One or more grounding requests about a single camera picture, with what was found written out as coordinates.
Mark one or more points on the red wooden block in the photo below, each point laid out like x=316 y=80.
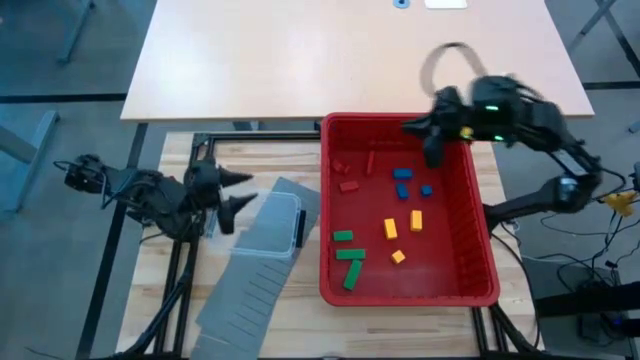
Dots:
x=348 y=186
x=370 y=162
x=340 y=166

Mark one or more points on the white paper sheet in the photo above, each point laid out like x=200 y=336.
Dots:
x=445 y=3

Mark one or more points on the large beige wooden desk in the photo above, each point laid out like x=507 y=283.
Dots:
x=300 y=60

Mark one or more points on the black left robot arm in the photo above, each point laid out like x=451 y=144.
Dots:
x=145 y=195

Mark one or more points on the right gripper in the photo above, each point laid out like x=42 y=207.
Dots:
x=455 y=125

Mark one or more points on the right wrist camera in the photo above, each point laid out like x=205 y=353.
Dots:
x=448 y=96

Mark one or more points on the grey desk grommet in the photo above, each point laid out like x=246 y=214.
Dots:
x=401 y=2

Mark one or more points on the green wooden block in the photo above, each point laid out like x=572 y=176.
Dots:
x=352 y=274
x=350 y=254
x=343 y=235

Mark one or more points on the red plastic bin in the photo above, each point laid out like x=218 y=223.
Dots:
x=450 y=270

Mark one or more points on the black electronics box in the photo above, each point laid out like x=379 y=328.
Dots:
x=605 y=310

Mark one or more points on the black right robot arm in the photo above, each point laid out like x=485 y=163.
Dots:
x=550 y=140

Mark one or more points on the clear plastic container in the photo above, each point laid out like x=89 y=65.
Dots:
x=270 y=225

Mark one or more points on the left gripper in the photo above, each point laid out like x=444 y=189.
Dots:
x=202 y=182

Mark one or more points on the small black frame bracket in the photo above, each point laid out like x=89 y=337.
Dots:
x=318 y=126

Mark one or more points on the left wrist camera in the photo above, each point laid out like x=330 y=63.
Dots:
x=225 y=220

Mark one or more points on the grey metal table leg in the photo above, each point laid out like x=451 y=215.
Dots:
x=30 y=155
x=77 y=30
x=600 y=15

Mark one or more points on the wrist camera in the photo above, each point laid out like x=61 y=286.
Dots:
x=448 y=96
x=225 y=220

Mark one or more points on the yellow wooden block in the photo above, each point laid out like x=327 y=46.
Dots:
x=390 y=228
x=416 y=220
x=398 y=256

